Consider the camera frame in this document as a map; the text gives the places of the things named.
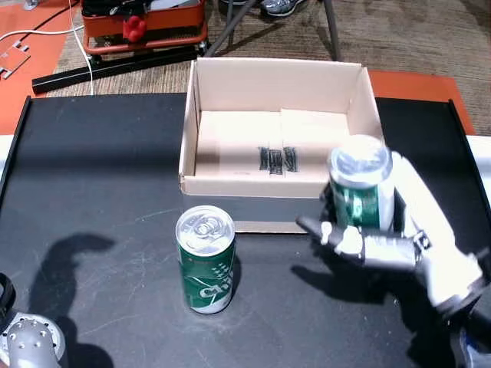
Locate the green can with star print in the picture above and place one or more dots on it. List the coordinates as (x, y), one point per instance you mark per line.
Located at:
(207, 280)

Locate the grey sneaker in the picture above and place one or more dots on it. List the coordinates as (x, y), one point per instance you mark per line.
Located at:
(282, 7)

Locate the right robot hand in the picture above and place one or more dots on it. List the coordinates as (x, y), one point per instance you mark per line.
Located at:
(429, 245)

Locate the orange equipment cart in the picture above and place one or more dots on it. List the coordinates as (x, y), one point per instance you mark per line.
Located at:
(172, 19)

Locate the black bag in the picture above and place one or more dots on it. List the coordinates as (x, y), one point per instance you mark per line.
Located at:
(107, 7)

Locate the red knob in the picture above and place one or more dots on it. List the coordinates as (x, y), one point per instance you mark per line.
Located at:
(135, 28)

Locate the green can with white panel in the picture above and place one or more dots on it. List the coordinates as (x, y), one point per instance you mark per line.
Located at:
(356, 207)

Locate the orange floor mat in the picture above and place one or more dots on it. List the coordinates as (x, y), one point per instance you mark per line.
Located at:
(23, 103)
(414, 84)

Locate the grey metal leg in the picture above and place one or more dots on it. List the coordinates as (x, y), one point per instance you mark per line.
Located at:
(333, 34)
(226, 34)

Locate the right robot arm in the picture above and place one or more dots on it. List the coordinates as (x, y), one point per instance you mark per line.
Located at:
(473, 337)

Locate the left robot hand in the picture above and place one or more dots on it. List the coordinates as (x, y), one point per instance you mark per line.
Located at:
(30, 341)

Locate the open cardboard box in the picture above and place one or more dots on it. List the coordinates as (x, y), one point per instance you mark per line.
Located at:
(268, 84)

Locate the black metal beam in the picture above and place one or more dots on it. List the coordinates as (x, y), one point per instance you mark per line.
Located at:
(57, 80)

